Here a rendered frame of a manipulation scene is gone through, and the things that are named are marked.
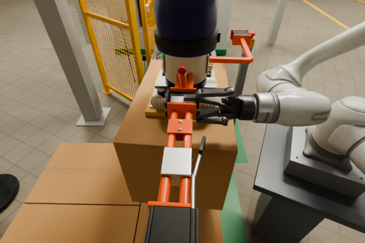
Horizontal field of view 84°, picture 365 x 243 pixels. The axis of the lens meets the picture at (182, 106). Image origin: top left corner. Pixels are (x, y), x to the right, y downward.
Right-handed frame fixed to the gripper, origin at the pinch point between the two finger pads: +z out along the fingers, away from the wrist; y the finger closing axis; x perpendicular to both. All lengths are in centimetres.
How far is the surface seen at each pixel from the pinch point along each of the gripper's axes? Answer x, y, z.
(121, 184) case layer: 12, 66, 33
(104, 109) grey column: 134, 119, 95
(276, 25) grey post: 331, 81, -161
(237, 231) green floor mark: 9, 120, -39
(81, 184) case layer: 11, 66, 55
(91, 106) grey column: 116, 98, 97
